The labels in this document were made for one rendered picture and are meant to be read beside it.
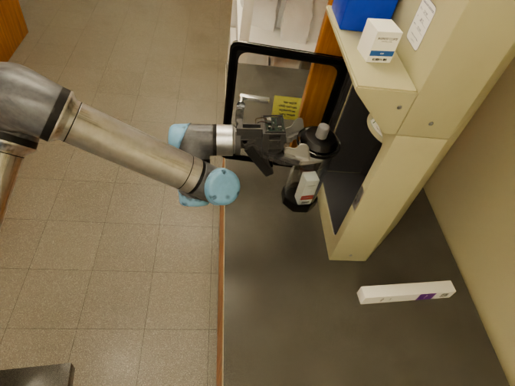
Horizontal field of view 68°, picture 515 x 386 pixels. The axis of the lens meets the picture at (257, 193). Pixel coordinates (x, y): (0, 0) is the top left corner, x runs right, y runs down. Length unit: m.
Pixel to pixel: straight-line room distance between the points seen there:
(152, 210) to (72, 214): 0.44
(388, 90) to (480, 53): 0.15
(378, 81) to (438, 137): 0.19
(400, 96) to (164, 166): 0.44
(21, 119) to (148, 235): 1.62
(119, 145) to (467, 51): 0.60
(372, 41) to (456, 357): 0.79
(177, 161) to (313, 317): 0.54
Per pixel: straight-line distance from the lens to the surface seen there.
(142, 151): 0.73
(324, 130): 0.92
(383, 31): 0.76
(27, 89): 0.71
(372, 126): 0.95
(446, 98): 0.78
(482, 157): 1.30
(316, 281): 1.09
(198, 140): 0.89
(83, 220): 2.38
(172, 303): 2.05
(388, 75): 0.77
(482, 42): 0.74
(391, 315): 1.12
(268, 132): 0.88
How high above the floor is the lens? 1.86
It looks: 48 degrees down
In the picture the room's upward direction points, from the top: 12 degrees clockwise
